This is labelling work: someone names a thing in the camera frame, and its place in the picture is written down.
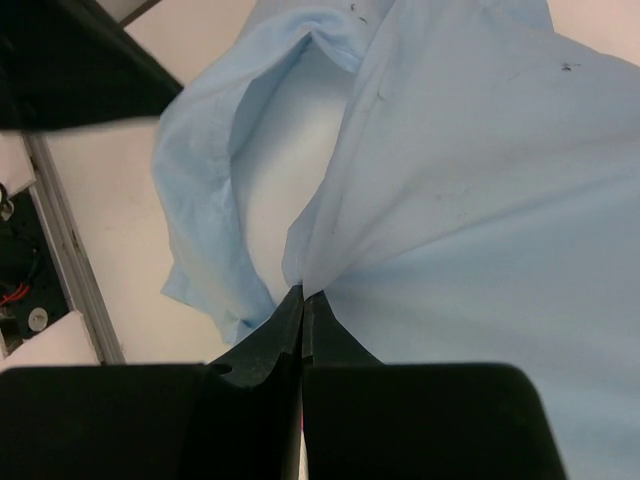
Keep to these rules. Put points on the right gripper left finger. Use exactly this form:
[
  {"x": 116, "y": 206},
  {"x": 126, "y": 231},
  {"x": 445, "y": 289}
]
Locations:
[{"x": 237, "y": 417}]

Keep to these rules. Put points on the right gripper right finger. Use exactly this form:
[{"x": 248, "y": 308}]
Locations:
[{"x": 364, "y": 419}]

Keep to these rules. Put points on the light blue pillowcase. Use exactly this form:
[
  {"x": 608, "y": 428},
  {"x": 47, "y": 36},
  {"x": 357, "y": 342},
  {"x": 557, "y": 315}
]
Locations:
[{"x": 481, "y": 202}]

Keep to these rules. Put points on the white pillow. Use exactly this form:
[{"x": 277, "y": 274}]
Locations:
[{"x": 281, "y": 165}]

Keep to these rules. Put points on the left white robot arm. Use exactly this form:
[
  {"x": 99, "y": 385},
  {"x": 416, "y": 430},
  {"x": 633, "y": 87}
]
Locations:
[{"x": 69, "y": 64}]

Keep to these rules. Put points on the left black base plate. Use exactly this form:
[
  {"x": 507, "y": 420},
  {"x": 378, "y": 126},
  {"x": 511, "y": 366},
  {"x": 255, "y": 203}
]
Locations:
[{"x": 32, "y": 298}]

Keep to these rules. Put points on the aluminium front rail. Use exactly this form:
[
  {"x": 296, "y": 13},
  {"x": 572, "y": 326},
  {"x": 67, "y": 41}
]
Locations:
[{"x": 70, "y": 258}]

